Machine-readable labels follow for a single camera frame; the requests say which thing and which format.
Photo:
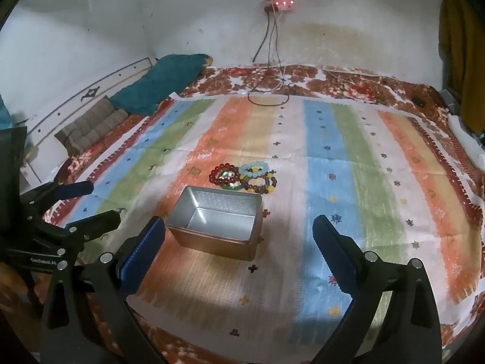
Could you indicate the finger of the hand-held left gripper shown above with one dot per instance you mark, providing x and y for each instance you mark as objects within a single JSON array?
[
  {"x": 75, "y": 189},
  {"x": 94, "y": 223}
]

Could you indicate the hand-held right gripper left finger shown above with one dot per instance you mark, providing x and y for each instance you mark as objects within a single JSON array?
[{"x": 142, "y": 261}]

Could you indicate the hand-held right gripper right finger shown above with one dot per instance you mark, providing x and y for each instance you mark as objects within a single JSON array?
[{"x": 337, "y": 261}]

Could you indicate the silver metal tin box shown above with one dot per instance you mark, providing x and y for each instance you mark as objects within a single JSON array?
[{"x": 212, "y": 231}]

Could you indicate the green jade bangle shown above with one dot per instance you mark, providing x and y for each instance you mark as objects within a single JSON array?
[{"x": 232, "y": 186}]

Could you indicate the grey-brown folded cushion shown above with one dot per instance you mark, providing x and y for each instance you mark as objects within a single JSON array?
[{"x": 91, "y": 125}]

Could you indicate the white decorated headboard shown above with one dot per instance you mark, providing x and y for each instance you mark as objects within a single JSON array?
[{"x": 75, "y": 87}]

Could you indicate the striped colourful mat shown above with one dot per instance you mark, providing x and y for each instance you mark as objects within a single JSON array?
[{"x": 303, "y": 140}]

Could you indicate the teal cloth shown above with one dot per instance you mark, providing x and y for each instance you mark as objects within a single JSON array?
[{"x": 159, "y": 83}]

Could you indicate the small black object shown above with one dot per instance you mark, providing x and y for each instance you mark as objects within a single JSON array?
[{"x": 419, "y": 102}]

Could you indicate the mustard yellow hanging garment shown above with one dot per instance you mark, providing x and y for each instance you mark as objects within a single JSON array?
[{"x": 462, "y": 45}]

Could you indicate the power strip with red lights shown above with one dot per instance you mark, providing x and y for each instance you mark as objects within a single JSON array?
[{"x": 282, "y": 5}]

